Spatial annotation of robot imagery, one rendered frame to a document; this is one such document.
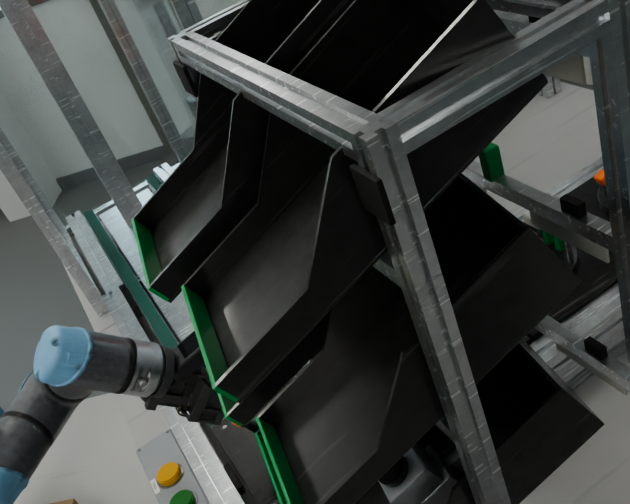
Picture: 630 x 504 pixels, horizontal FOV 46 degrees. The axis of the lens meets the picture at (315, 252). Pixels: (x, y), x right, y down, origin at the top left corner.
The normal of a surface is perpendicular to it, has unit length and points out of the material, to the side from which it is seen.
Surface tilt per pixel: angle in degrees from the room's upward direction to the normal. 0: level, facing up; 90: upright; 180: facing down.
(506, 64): 90
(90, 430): 0
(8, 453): 52
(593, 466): 0
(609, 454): 0
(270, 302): 25
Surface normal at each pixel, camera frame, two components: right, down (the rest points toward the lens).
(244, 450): -0.32, -0.77
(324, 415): -0.67, -0.51
